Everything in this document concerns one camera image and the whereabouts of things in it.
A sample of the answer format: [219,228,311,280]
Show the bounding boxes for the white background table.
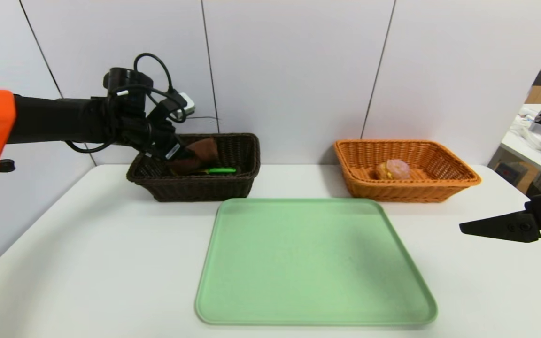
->
[501,106,541,181]

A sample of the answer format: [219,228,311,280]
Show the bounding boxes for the dark brown wicker basket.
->
[126,133,261,202]

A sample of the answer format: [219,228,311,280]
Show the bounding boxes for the orange wicker basket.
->
[333,139,481,203]

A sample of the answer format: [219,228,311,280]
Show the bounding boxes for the black left wrist camera cable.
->
[66,53,189,154]

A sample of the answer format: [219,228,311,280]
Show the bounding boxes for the brown towel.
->
[167,137,219,177]

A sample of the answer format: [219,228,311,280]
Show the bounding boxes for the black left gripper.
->
[147,122,196,162]

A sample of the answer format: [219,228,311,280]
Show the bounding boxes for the white bundled cables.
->
[510,115,541,151]

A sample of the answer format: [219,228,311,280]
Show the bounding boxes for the light green plastic tray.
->
[195,198,438,325]

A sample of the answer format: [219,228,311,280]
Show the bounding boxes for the pink and yellow bun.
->
[375,159,411,180]

